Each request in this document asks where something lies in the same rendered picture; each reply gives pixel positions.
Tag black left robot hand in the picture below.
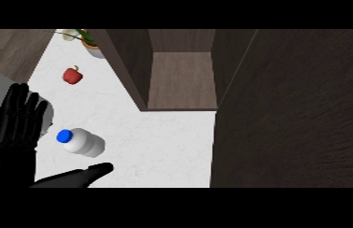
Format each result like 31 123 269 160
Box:
0 82 114 189

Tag open wooden cabinet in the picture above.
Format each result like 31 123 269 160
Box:
93 28 260 112

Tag dark wooden cabinet door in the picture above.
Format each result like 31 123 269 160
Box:
208 28 353 189

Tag grey rounded object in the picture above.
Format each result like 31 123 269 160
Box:
0 74 55 138

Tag white bottle with blue cap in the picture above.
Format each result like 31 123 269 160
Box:
55 127 106 159

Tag red bell pepper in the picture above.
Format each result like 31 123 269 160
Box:
61 64 86 86

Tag potted green plant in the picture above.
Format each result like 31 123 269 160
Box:
53 28 108 60

